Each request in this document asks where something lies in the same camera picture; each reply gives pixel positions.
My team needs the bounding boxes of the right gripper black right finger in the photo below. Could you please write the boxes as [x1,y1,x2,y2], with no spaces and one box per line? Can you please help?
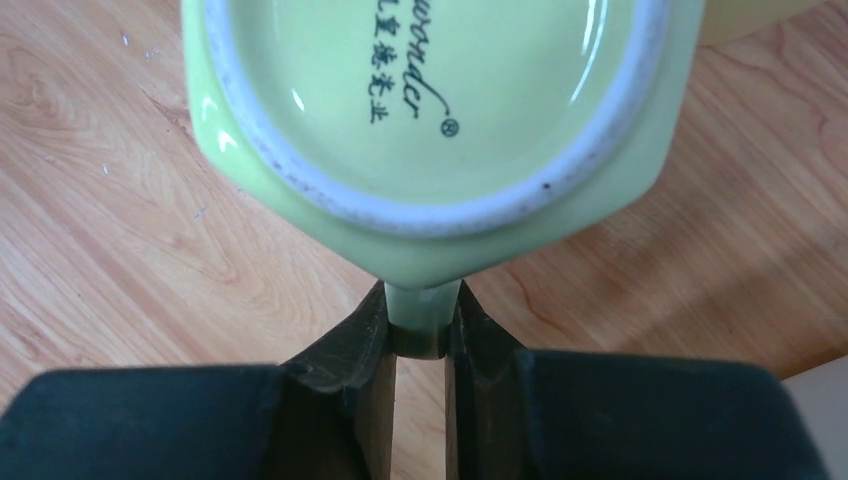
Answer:
[446,286,829,479]

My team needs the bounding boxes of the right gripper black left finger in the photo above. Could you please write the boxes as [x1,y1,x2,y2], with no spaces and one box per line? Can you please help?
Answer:
[1,284,395,479]

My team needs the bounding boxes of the light green octagonal mug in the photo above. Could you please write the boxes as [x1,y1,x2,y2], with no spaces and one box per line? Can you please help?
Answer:
[180,1,705,359]

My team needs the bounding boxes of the yellow mug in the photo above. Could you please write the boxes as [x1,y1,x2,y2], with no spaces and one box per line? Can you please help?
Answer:
[698,0,823,46]

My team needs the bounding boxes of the white vegetable basin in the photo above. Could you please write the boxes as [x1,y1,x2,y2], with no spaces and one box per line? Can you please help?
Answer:
[782,356,848,480]

